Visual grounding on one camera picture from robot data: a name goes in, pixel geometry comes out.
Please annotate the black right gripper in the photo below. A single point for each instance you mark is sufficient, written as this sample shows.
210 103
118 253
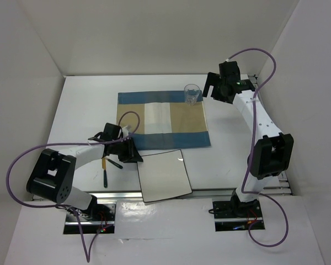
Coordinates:
214 79

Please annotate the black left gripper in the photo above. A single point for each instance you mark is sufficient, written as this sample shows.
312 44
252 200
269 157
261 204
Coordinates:
132 154

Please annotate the clear plastic cup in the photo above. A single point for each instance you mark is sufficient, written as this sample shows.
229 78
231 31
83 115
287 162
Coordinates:
191 93

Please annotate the white square plate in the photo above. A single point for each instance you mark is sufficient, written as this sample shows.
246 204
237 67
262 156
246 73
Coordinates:
163 176

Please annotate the blue beige striped placemat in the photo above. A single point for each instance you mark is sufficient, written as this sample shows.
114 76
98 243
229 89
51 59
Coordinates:
164 120

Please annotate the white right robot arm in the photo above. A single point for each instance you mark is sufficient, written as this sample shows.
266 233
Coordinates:
271 149

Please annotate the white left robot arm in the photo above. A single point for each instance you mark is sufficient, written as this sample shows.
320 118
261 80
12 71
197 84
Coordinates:
52 176

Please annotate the gold fork green handle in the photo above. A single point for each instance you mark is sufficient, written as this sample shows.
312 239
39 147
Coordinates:
115 163

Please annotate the gold knife green handle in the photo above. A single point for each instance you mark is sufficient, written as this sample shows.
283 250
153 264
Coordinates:
105 178

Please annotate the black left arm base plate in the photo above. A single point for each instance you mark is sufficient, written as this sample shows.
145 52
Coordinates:
104 220

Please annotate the aluminium front rail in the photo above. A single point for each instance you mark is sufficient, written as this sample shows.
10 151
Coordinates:
197 193

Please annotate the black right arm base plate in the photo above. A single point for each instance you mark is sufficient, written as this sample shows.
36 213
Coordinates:
231 217

